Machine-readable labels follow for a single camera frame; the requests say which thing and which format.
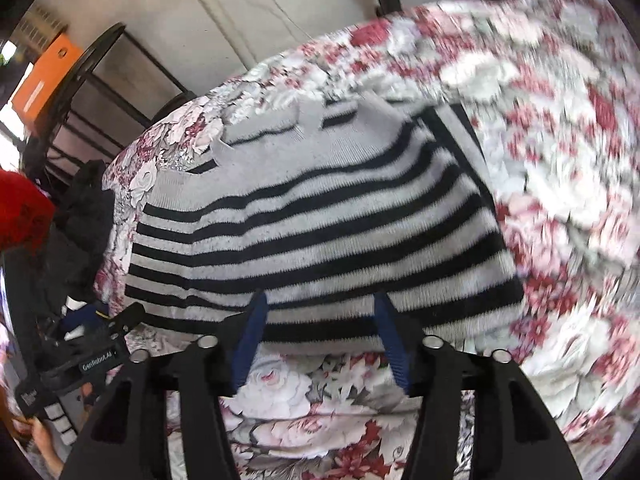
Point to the black grey striped sweater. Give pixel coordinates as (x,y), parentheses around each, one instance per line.
(325,210)

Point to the red bag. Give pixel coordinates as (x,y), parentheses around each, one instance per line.
(22,210)

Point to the navy blue cloth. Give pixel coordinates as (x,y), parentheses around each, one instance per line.
(87,317)

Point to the white cloth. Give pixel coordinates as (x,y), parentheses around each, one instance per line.
(74,303)

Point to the floral blanket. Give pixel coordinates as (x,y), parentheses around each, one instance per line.
(550,110)

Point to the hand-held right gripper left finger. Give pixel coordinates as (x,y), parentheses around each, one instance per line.
(247,345)

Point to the black clothes pile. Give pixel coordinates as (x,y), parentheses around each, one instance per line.
(80,220)

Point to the person's left hand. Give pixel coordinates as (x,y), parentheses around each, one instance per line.
(47,445)

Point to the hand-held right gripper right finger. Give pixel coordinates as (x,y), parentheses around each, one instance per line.
(397,345)

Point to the orange box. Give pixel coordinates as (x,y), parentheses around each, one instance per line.
(45,85)

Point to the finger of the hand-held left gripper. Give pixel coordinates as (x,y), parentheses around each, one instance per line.
(127,317)

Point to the black metal bed frame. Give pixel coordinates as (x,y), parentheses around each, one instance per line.
(92,52)

